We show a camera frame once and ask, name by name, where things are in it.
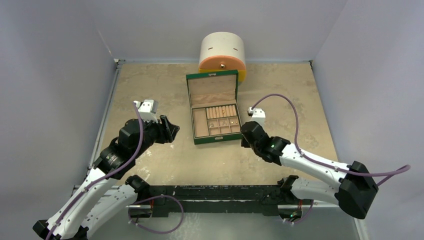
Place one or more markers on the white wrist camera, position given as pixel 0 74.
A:
pixel 147 110
pixel 257 115

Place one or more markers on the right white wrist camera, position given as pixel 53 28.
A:
pixel 257 115

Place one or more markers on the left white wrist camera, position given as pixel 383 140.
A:
pixel 147 110

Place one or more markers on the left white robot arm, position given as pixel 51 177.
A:
pixel 87 209

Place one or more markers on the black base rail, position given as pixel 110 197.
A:
pixel 268 200

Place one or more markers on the white orange round drawer box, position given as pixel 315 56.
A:
pixel 223 51

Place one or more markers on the green jewelry box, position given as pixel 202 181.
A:
pixel 211 89

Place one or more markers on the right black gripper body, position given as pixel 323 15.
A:
pixel 249 133

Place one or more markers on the green jewelry tray insert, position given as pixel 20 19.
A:
pixel 203 116

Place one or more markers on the aluminium frame rail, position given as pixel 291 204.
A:
pixel 103 123

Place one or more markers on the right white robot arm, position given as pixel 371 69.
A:
pixel 349 186

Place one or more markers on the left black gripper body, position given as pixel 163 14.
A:
pixel 153 135

